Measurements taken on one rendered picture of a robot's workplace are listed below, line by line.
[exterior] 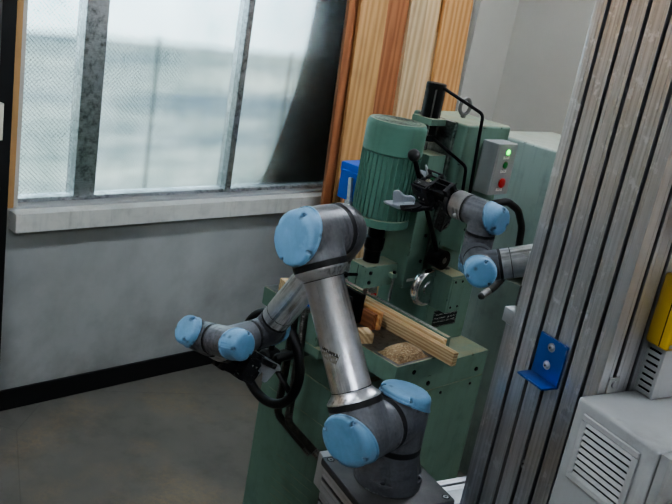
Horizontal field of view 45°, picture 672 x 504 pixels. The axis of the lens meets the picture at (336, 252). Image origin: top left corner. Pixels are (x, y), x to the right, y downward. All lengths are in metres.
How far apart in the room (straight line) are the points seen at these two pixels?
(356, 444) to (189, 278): 2.25
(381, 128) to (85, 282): 1.66
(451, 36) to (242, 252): 1.55
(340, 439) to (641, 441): 0.58
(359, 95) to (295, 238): 2.34
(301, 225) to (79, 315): 2.06
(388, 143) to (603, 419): 1.11
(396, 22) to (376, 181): 1.86
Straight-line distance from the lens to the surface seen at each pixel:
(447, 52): 4.37
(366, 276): 2.43
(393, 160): 2.31
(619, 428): 1.47
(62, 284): 3.47
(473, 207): 2.06
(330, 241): 1.64
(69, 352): 3.63
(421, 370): 2.32
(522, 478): 1.73
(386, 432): 1.69
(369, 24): 3.92
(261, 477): 2.81
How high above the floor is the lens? 1.83
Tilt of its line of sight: 18 degrees down
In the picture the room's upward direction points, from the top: 10 degrees clockwise
